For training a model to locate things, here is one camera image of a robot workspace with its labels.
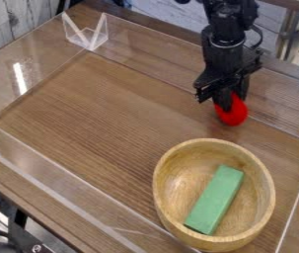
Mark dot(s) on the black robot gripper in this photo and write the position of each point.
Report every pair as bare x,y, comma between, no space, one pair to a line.
230,64

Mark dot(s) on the red plush fruit green stem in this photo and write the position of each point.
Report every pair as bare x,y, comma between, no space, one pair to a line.
237,115

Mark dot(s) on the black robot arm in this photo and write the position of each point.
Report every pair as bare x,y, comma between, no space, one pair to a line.
230,19

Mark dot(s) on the metal stand in background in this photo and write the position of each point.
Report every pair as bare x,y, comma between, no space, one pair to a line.
289,34

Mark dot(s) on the wooden bowl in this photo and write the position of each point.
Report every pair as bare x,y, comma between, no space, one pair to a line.
182,174

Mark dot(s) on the clear acrylic tray walls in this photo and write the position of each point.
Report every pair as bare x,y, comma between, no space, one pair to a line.
89,117

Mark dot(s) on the green rectangular block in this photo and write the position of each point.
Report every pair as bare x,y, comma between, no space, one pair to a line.
214,201

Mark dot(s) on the clear acrylic corner bracket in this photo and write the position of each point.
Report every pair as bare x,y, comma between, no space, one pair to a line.
87,38

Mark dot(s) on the black table leg bracket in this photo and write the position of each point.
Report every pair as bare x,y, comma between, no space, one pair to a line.
25,240

